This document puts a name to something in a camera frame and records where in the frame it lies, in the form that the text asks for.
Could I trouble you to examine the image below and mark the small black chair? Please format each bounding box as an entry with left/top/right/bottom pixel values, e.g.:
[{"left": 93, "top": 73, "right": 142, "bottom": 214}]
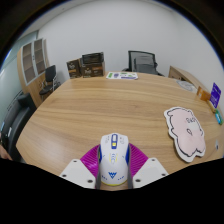
[{"left": 38, "top": 64, "right": 62, "bottom": 98}]

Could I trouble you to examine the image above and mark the black sofa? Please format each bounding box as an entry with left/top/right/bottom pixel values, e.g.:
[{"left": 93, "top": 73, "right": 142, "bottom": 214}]
[{"left": 0, "top": 92, "right": 37, "bottom": 163}]

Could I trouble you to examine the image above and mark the orange wooden box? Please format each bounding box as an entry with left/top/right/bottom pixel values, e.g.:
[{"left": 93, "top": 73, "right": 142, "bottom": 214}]
[{"left": 195, "top": 86, "right": 212, "bottom": 102}]

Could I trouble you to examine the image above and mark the white blue yellow computer mouse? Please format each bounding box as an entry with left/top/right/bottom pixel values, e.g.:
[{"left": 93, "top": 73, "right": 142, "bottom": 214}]
[{"left": 97, "top": 132, "right": 131, "bottom": 187}]

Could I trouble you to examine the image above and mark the wooden side cabinet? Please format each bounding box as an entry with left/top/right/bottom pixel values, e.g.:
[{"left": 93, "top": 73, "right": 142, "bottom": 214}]
[{"left": 168, "top": 65, "right": 201, "bottom": 84}]

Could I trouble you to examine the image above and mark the wide brown cardboard box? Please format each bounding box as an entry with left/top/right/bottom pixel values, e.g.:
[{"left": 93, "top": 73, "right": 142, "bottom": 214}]
[{"left": 80, "top": 62, "right": 106, "bottom": 79}]

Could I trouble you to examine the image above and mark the purple sign stand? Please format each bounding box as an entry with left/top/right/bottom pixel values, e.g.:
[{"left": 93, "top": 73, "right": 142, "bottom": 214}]
[{"left": 209, "top": 82, "right": 222, "bottom": 109}]

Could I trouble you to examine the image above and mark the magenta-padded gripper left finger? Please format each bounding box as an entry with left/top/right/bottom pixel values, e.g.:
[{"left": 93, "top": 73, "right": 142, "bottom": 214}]
[{"left": 59, "top": 143, "right": 102, "bottom": 190}]

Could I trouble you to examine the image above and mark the black mesh office chair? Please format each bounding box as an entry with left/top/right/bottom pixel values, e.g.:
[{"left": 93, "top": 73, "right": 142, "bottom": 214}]
[{"left": 122, "top": 50, "right": 164, "bottom": 77}]

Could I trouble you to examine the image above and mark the round white disc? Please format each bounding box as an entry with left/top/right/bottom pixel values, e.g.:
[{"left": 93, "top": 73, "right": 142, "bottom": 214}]
[{"left": 175, "top": 79, "right": 198, "bottom": 94}]

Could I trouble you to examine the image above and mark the white green leaflet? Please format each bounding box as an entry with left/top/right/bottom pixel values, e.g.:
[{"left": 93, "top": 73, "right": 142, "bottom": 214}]
[{"left": 105, "top": 71, "right": 139, "bottom": 81}]

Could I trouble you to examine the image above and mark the green flat box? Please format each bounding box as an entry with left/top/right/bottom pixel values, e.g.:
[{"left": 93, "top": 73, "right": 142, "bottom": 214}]
[{"left": 214, "top": 109, "right": 224, "bottom": 126}]

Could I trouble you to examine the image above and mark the small brown cardboard box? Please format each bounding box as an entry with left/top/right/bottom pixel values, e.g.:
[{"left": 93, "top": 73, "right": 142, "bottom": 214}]
[{"left": 66, "top": 58, "right": 83, "bottom": 80}]

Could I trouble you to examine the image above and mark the pink pig-shaped mouse pad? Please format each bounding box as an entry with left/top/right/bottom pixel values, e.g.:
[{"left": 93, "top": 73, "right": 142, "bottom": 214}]
[{"left": 163, "top": 106, "right": 207, "bottom": 164}]

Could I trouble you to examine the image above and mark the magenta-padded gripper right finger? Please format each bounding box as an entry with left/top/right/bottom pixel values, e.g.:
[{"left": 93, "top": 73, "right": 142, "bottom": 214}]
[{"left": 126, "top": 143, "right": 169, "bottom": 190}]

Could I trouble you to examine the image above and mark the wooden shelf unit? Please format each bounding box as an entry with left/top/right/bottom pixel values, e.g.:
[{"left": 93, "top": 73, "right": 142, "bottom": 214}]
[{"left": 16, "top": 37, "right": 51, "bottom": 108}]

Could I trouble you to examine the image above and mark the black cardboard box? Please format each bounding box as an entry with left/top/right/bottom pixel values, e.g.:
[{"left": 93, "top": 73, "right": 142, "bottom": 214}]
[{"left": 81, "top": 51, "right": 105, "bottom": 66}]

